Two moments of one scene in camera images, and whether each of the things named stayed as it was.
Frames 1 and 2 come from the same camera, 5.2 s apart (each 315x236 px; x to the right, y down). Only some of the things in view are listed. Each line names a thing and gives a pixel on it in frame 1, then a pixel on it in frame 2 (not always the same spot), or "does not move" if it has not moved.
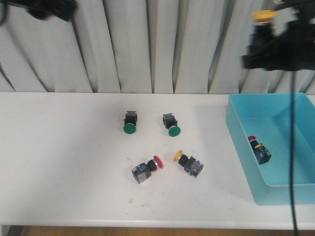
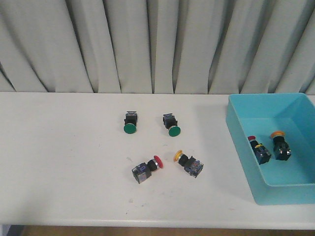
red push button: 261,154 does not move
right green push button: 171,124 does not move
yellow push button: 263,27 -> 282,149
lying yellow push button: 192,165 does not move
